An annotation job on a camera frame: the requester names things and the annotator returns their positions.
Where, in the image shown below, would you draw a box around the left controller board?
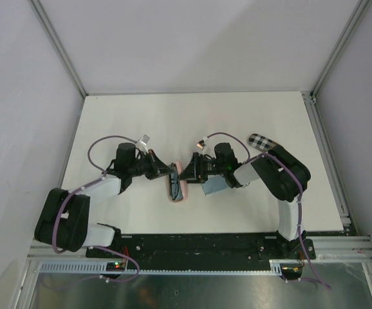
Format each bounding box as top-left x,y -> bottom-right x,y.
106,261 -> 127,272

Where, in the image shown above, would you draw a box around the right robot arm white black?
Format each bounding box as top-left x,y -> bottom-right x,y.
178,142 -> 311,258

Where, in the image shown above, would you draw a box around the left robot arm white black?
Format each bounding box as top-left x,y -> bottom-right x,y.
34,142 -> 171,258

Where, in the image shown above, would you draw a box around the black frame glasses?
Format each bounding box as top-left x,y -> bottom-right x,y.
169,172 -> 183,201

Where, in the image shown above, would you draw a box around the left aluminium frame post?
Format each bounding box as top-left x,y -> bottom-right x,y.
28,0 -> 88,98

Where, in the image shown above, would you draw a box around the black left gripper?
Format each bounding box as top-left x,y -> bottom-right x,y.
128,149 -> 173,180

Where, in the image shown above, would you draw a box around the controller board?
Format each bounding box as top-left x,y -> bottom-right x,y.
280,264 -> 303,280
106,261 -> 127,272

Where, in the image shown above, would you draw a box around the aluminium frame post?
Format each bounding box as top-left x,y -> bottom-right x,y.
309,0 -> 372,98
28,0 -> 88,98

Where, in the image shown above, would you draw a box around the right aluminium frame post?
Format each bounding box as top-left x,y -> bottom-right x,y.
309,0 -> 372,98

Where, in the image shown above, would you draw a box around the right controller board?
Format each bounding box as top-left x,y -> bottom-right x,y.
280,264 -> 303,280

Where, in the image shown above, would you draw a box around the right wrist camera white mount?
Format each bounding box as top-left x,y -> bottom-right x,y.
196,138 -> 209,155

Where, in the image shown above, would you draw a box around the grey slotted cable duct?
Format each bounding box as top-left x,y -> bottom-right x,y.
37,259 -> 286,276

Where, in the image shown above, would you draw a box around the plaid glasses case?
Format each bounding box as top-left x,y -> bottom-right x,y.
247,133 -> 279,152

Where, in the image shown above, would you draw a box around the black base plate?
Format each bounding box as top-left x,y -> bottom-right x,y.
86,232 -> 316,272

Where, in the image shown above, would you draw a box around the pink glasses case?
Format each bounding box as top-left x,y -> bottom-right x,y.
167,161 -> 189,203

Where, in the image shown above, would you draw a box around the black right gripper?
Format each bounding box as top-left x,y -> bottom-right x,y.
178,151 -> 227,183

